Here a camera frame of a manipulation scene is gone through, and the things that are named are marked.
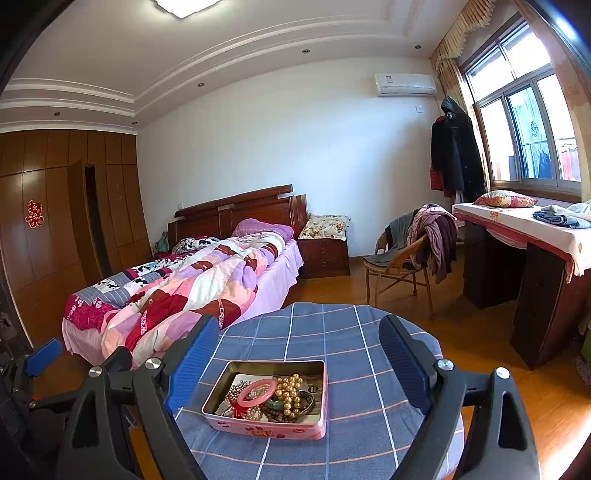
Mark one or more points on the black hanging coat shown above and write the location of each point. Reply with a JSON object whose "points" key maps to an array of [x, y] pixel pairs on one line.
{"points": [[455, 152]]}

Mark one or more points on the wooden bed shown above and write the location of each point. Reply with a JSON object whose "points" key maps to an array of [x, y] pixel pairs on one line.
{"points": [[258, 212]]}

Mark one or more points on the pink bangle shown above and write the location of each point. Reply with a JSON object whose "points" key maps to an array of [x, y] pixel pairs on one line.
{"points": [[241, 394]]}

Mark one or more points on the green bag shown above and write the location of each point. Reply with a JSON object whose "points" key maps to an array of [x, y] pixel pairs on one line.
{"points": [[161, 242]]}

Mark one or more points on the sliding window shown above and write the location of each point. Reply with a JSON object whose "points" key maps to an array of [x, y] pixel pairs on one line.
{"points": [[526, 134]]}

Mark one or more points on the wicker chair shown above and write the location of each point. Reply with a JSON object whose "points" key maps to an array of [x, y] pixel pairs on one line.
{"points": [[397, 263]]}

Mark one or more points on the square ceiling light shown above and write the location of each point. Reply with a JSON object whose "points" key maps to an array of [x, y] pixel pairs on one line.
{"points": [[189, 7]]}

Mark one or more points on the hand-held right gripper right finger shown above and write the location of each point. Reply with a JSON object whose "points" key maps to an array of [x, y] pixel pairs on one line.
{"points": [[406, 364]]}

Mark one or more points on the folded blue clothes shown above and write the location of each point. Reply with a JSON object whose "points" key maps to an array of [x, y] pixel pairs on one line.
{"points": [[558, 217]]}

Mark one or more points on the red paper decoration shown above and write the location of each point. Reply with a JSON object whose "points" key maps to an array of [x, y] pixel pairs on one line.
{"points": [[34, 214]]}

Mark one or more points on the wooden wardrobe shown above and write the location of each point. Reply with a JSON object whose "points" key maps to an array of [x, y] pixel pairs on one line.
{"points": [[46, 277]]}

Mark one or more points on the pink tin box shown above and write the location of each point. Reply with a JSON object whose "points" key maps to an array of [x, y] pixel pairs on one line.
{"points": [[258, 429]]}

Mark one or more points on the dark wooden desk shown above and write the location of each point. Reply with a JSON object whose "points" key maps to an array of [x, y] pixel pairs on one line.
{"points": [[540, 295]]}

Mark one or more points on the silver bangle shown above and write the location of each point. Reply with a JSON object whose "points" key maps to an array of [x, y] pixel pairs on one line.
{"points": [[310, 404]]}

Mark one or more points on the floral cushion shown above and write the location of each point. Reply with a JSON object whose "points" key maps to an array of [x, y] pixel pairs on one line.
{"points": [[323, 226]]}

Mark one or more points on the floral pillow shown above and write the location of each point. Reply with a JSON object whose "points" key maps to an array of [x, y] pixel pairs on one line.
{"points": [[505, 198]]}

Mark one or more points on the purple pillow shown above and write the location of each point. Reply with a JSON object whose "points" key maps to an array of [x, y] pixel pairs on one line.
{"points": [[258, 228]]}

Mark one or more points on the red padded jacket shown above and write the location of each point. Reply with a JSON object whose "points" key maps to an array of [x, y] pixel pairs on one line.
{"points": [[436, 177]]}

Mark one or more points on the blue checked tablecloth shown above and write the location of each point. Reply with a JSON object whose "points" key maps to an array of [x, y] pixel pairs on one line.
{"points": [[360, 350]]}

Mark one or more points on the white desk cloth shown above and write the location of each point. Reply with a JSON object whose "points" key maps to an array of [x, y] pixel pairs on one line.
{"points": [[517, 221]]}

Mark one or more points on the grey garment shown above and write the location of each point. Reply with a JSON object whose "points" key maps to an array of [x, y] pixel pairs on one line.
{"points": [[392, 240]]}

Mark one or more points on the white air conditioner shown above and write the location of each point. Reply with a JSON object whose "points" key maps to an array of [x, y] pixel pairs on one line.
{"points": [[405, 84]]}

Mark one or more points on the patchwork quilt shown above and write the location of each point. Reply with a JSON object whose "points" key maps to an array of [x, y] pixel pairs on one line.
{"points": [[184, 286]]}

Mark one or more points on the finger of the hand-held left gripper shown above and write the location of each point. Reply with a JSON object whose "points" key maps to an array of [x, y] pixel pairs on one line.
{"points": [[44, 355]]}

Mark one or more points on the wooden nightstand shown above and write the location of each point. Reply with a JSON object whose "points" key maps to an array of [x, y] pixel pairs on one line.
{"points": [[323, 258]]}

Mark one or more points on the red tassel knot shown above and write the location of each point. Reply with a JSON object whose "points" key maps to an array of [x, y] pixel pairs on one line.
{"points": [[238, 408]]}

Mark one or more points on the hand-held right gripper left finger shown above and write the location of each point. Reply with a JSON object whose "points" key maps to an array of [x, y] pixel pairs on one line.
{"points": [[194, 360]]}

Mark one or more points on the purple garment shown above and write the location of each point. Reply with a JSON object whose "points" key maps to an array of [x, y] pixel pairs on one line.
{"points": [[438, 230]]}

